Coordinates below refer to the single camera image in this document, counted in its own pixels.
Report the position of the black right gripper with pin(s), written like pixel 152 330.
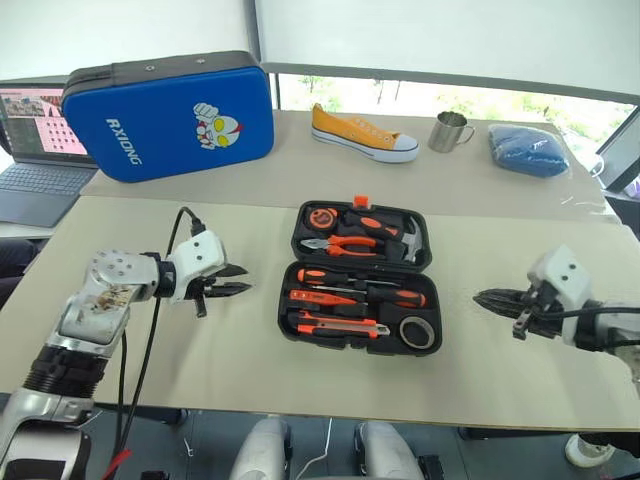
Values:
pixel 542 325

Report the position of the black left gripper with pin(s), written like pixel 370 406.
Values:
pixel 205 290

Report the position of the black electrical tape roll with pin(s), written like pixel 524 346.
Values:
pixel 406 340

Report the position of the orange black utility knife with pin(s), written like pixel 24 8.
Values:
pixel 330 330

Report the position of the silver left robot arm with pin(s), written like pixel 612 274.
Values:
pixel 115 272

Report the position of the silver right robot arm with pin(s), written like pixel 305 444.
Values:
pixel 622 327

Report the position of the black plastic tool case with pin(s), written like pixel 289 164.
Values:
pixel 325 342

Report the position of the blue cartoon print case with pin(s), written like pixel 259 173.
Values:
pixel 150 130

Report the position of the orange black tape measure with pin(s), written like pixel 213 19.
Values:
pixel 320 217

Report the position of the orange black claw hammer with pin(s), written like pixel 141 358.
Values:
pixel 370 223

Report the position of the blue cloth in plastic bag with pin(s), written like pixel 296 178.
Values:
pixel 527 150

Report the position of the white sneaker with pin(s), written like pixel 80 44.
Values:
pixel 587 452

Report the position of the silver rounded left leg cover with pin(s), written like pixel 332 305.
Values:
pixel 260 452

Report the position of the silver rounded leg cover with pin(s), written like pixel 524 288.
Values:
pixel 385 452
pixel 260 452

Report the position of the stainless steel mug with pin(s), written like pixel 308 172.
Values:
pixel 442 135

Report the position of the black framed monitor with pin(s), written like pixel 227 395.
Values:
pixel 625 155

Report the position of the yellow canvas sneaker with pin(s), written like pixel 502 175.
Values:
pixel 345 127

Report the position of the silver rounded right leg cover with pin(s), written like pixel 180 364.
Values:
pixel 385 452

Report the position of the grey laptop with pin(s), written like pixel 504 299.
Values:
pixel 35 185

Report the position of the wide white roller blind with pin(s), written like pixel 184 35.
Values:
pixel 425 35

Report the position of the narrow white roller blind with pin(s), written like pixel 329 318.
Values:
pixel 100 30

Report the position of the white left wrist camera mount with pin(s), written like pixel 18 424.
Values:
pixel 200 250

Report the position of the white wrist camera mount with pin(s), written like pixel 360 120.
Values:
pixel 565 270
pixel 200 250

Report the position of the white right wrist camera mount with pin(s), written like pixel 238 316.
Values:
pixel 565 270

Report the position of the dark window post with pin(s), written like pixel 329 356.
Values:
pixel 274 92

